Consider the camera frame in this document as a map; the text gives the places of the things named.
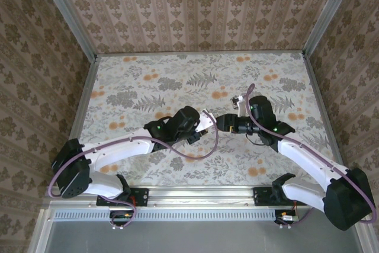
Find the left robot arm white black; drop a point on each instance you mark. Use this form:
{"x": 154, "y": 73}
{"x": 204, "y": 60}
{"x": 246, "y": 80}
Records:
{"x": 118, "y": 149}

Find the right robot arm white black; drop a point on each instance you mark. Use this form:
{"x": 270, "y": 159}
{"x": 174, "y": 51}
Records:
{"x": 308, "y": 161}

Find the floral patterned table cover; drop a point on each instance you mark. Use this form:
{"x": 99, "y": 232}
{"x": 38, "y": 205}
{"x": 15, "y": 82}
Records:
{"x": 207, "y": 170}

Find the grey metal panel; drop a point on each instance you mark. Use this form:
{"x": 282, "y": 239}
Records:
{"x": 189, "y": 238}

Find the black socket with silver plug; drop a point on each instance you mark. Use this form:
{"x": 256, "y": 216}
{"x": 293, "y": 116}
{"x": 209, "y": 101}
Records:
{"x": 285, "y": 219}

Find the black socket with orange plug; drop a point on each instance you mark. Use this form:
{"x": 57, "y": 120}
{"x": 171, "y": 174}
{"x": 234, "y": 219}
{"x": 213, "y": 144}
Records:
{"x": 118, "y": 219}

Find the aluminium table side rail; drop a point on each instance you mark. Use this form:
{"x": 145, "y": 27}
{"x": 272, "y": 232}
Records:
{"x": 86, "y": 99}
{"x": 318, "y": 99}

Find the aluminium mounting rail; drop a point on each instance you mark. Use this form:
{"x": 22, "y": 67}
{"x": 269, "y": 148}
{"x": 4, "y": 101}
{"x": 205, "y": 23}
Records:
{"x": 201, "y": 195}

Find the aluminium table back rail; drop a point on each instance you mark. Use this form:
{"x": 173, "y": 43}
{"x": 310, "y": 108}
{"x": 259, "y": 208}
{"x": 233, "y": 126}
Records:
{"x": 201, "y": 54}

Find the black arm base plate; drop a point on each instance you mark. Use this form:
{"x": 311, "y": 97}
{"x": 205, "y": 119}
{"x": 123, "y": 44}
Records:
{"x": 142, "y": 196}
{"x": 262, "y": 196}

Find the aluminium frame post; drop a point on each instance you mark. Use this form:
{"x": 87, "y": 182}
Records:
{"x": 68, "y": 16}
{"x": 328, "y": 13}

